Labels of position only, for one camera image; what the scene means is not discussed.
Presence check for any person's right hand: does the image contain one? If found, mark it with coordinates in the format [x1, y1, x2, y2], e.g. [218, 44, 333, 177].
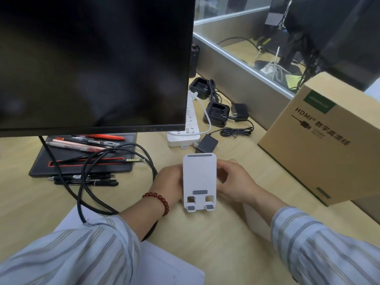
[217, 159, 264, 212]

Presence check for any person's left hand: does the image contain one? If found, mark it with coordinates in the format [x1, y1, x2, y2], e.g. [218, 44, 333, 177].
[151, 164, 184, 206]

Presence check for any white folding phone stand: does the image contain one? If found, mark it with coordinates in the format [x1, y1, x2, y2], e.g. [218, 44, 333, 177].
[182, 153, 218, 213]

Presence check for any person's right forearm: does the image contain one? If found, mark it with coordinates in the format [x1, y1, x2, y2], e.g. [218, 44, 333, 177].
[243, 187, 380, 285]

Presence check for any person's left forearm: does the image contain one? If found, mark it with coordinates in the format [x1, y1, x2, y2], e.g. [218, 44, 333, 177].
[0, 193, 170, 285]

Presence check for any white power strip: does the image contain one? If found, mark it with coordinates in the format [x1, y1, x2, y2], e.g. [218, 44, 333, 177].
[166, 91, 200, 149]

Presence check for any black charging cradle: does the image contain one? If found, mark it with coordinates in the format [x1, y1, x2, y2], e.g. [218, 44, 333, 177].
[189, 77, 212, 100]
[203, 101, 231, 128]

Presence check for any thin black pen with gold tip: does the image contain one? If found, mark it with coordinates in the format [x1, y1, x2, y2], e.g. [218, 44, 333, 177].
[58, 157, 146, 165]

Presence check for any red pen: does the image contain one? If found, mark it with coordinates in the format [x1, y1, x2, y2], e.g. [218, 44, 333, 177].
[78, 134, 126, 142]

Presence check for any clear black-tipped pen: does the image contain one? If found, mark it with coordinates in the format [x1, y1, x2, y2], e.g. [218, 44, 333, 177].
[71, 136, 120, 148]

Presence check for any white paper sheet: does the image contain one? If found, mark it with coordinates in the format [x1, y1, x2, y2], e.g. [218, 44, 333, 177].
[53, 204, 206, 285]

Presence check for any black pen with silver clip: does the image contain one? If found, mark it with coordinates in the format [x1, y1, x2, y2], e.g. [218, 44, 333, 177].
[48, 173, 116, 181]

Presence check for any black monitor base with red trim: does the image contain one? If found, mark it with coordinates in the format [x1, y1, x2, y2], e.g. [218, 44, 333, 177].
[28, 133, 138, 178]

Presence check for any brown cardboard box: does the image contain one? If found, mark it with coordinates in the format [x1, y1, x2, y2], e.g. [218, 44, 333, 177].
[257, 71, 380, 208]

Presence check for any clear pink pen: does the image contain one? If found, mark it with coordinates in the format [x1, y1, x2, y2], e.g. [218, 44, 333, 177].
[46, 139, 108, 153]

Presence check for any yellow sticky note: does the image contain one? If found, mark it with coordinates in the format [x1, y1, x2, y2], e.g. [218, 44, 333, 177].
[284, 74, 304, 92]

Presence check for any black cylindrical device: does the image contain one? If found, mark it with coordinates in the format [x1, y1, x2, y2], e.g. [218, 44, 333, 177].
[191, 42, 200, 78]

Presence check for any glass desk partition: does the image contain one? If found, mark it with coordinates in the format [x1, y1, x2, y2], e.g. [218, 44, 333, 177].
[192, 5, 298, 101]

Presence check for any black computer monitor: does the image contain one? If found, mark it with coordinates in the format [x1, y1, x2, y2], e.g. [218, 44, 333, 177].
[0, 0, 197, 139]

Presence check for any dark monitor behind partition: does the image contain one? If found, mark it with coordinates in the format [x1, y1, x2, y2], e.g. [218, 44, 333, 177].
[264, 0, 380, 93]

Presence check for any thick black cable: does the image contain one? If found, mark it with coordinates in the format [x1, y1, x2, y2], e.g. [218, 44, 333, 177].
[38, 136, 158, 242]

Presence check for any red bead bracelet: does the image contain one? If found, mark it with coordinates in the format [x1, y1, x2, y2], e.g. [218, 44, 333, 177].
[142, 192, 170, 217]

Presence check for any black power adapter with cord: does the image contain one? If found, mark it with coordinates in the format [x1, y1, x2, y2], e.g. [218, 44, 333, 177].
[220, 103, 255, 137]
[194, 132, 223, 155]

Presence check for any white plug with cable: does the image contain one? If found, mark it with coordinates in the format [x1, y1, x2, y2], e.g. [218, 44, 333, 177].
[189, 91, 212, 134]

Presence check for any white charger with cables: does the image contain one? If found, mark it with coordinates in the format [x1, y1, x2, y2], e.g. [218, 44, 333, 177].
[260, 47, 286, 84]

